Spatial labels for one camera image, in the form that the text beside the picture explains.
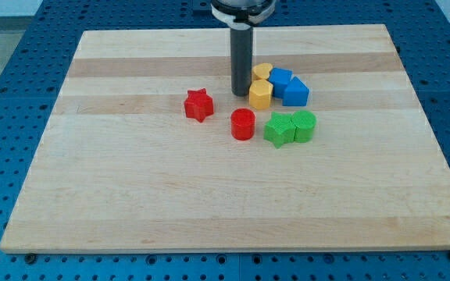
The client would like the green star block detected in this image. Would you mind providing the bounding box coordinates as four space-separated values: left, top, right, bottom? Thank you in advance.
263 112 296 148

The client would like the blue cube block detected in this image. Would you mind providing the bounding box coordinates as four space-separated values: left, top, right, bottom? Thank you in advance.
268 67 292 98

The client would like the yellow heart block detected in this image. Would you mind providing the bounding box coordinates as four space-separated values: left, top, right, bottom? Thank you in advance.
252 62 273 80

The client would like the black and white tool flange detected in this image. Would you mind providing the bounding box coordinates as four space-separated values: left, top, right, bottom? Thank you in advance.
211 0 277 30

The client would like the red star block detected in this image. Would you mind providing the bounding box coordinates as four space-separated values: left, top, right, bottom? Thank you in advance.
184 88 214 123

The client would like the red cylinder block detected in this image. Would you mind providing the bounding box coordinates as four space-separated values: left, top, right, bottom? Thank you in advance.
230 108 255 141

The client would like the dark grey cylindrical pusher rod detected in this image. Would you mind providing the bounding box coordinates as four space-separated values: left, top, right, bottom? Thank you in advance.
230 27 253 97

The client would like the yellow hexagon block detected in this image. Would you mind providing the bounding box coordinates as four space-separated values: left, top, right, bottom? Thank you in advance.
248 80 273 110

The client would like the blue triangle block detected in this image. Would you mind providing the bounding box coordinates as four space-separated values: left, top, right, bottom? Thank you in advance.
282 76 310 106

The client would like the wooden board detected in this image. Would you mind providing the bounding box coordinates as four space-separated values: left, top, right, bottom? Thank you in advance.
0 24 450 254

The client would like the green cylinder block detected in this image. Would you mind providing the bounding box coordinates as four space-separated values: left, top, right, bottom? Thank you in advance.
291 110 316 143

